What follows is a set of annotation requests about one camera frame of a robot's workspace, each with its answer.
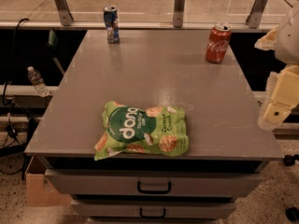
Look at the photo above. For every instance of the left metal bracket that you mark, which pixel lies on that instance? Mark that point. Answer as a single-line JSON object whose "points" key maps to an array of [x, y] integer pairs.
{"points": [[65, 15]]}

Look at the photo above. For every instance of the lower grey drawer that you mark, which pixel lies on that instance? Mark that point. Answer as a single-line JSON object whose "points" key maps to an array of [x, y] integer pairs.
{"points": [[89, 208]]}

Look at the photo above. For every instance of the cardboard box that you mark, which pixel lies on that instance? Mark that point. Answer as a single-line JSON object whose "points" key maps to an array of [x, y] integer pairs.
{"points": [[39, 191]]}

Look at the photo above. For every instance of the upper grey drawer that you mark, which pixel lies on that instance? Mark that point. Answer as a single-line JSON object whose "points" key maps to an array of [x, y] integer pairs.
{"points": [[173, 184]]}

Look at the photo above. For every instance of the red coca-cola can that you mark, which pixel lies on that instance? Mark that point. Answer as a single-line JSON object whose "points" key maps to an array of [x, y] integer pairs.
{"points": [[218, 42]]}

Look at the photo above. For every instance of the blue silver redbull can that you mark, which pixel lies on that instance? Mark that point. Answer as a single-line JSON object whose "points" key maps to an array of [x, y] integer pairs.
{"points": [[111, 23]]}

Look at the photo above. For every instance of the grey drawer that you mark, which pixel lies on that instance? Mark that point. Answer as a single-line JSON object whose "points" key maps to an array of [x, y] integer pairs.
{"points": [[89, 208], [173, 184]]}

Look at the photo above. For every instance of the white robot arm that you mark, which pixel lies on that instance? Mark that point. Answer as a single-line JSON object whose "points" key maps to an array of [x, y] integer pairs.
{"points": [[284, 39]]}

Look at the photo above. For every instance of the clear plastic water bottle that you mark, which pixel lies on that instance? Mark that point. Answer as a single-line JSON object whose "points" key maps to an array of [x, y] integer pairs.
{"points": [[38, 82]]}

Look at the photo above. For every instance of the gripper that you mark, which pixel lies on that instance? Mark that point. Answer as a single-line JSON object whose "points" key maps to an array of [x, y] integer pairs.
{"points": [[289, 39]]}

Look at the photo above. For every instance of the green handled tool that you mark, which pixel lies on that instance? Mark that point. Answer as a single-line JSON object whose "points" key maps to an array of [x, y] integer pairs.
{"points": [[52, 46]]}

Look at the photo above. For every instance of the middle metal bracket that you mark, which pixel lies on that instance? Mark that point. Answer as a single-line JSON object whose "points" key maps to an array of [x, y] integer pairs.
{"points": [[178, 13]]}

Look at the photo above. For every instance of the metal bracket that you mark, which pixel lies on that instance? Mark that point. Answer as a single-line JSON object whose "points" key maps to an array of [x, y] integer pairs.
{"points": [[178, 13], [65, 15], [254, 19]]}

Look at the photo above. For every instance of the right metal bracket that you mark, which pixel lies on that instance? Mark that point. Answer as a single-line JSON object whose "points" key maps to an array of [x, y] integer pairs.
{"points": [[254, 19]]}

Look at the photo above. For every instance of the green snack chips bag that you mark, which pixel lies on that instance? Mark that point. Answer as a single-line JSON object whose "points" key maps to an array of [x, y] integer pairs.
{"points": [[157, 130]]}

